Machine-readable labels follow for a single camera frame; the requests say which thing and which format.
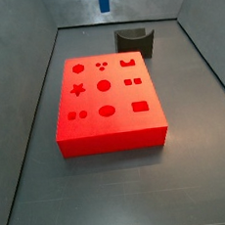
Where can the red shape-sorter block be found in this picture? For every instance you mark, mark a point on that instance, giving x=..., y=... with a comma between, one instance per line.
x=108, y=103

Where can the dark grey curved holder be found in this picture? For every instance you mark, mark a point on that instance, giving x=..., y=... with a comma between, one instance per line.
x=134, y=39

